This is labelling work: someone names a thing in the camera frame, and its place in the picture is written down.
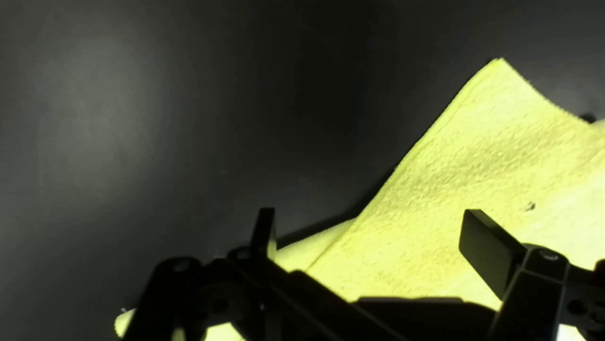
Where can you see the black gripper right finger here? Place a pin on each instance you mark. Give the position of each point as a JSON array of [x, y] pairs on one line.
[[497, 253]]

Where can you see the yellow microfibre cloth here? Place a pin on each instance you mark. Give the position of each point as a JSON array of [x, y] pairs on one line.
[[492, 152]]

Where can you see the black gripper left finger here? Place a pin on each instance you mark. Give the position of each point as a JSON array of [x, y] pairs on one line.
[[276, 285]]

